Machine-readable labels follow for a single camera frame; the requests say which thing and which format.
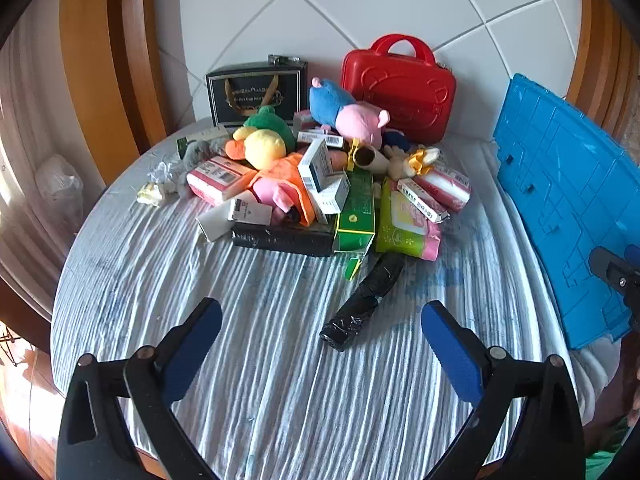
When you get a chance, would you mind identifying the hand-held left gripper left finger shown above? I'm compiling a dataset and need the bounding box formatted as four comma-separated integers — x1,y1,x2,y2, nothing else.
56,297,223,480

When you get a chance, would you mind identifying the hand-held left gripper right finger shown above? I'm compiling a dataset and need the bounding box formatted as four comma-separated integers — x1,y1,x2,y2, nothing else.
421,300,586,480

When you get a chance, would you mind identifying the blue plastic crate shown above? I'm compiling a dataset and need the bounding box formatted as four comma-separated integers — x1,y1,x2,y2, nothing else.
492,74,640,351

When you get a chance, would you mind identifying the pink green wet wipes pack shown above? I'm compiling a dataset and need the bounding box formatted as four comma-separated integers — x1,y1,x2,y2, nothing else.
375,180,443,262

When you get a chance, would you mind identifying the pink white box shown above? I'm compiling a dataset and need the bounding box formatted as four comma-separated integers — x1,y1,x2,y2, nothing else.
186,155,244,207
414,165,472,212

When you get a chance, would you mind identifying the green medicine box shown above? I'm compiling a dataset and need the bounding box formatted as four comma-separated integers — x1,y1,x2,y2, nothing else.
332,167,377,256

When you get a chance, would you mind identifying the orange-dressed pink plush toy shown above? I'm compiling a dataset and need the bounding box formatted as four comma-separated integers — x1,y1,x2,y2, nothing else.
247,150,351,226

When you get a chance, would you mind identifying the orange white plush toy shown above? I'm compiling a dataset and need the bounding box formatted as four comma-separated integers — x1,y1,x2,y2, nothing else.
407,145,442,177

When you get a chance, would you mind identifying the white roll with cardboard core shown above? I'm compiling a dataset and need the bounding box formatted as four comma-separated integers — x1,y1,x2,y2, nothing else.
348,144,388,173

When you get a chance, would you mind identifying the white blue medicine box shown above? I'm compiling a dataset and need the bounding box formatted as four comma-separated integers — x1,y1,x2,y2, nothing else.
297,137,331,193

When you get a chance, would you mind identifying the black wrapped cylinder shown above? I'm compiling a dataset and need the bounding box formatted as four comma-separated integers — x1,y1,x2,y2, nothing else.
320,251,405,352

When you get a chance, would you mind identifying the open white box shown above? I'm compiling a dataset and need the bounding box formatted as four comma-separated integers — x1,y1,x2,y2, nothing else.
196,205,236,243

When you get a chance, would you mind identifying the black wrapped flat box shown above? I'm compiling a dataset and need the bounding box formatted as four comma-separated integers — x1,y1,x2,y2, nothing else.
231,221,337,258

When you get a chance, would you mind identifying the small white box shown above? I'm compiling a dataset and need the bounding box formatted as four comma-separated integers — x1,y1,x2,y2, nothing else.
227,197,273,226

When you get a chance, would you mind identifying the long white red-print box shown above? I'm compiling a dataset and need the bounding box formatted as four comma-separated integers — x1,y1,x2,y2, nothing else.
395,178,451,224

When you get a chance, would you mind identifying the small yellow white item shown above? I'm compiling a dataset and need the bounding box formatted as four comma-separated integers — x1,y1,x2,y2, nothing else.
137,182,166,206

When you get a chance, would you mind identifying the crumpled clear plastic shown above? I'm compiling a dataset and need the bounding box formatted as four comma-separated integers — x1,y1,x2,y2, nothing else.
147,160,190,196

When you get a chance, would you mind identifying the beige plush toy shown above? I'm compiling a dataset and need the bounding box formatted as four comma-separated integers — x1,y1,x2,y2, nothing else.
387,150,416,182

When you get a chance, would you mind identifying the grey plush toy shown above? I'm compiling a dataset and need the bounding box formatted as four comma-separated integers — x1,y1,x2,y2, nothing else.
182,140,212,167

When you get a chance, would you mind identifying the white grey box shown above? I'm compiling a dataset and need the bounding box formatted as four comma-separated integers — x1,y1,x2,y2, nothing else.
315,172,351,216

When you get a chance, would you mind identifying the clear plastic bag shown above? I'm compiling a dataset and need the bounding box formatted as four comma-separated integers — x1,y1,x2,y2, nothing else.
35,155,84,227

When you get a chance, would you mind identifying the yellow duck plush toy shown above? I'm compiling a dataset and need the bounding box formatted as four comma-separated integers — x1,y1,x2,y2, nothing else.
225,127,288,171

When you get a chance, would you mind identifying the white green box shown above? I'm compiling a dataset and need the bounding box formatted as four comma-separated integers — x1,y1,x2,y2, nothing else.
177,125,229,149

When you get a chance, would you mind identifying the dark blue plush toy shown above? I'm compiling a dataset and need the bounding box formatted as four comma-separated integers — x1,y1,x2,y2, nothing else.
382,130,413,153

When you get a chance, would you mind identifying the white barcode box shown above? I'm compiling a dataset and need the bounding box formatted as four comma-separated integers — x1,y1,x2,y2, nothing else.
297,129,346,150

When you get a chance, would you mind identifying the black gift bag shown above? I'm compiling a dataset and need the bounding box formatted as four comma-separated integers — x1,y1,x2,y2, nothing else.
206,55,309,127

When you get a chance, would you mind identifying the red hard-shell case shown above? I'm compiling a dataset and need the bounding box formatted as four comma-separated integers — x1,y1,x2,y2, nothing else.
341,34,457,145

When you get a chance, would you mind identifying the wooden wall trim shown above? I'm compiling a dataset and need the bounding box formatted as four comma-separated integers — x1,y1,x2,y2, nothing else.
565,0,640,138
60,0,168,186

